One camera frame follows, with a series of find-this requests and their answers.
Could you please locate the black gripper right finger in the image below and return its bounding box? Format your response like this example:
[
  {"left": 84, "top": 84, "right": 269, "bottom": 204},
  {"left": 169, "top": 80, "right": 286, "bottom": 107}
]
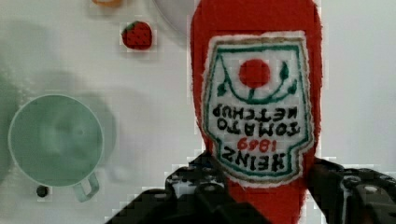
[{"left": 307, "top": 158, "right": 396, "bottom": 224}]

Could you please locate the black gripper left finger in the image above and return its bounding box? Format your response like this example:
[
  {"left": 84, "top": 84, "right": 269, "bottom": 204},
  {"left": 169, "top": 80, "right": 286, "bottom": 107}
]
[{"left": 106, "top": 151, "right": 268, "bottom": 224}]

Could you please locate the red plush ketchup bottle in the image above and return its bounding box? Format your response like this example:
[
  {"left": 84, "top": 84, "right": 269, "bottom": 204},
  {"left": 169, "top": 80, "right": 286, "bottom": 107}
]
[{"left": 191, "top": 0, "right": 322, "bottom": 224}]

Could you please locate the green mug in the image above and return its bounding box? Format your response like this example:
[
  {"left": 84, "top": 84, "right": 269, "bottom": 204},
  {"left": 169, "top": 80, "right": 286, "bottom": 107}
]
[{"left": 7, "top": 94, "right": 105, "bottom": 203}]

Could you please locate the red strawberry toy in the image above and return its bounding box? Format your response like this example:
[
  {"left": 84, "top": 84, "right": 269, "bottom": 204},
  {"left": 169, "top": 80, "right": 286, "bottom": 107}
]
[{"left": 121, "top": 21, "right": 152, "bottom": 50}]

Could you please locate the round grey plate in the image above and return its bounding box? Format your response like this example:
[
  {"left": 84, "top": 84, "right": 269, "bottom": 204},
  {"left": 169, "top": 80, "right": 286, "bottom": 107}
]
[{"left": 153, "top": 0, "right": 196, "bottom": 36}]

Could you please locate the orange slice toy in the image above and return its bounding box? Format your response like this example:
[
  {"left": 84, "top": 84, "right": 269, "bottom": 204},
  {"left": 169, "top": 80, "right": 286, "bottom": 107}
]
[{"left": 92, "top": 0, "right": 123, "bottom": 7}]

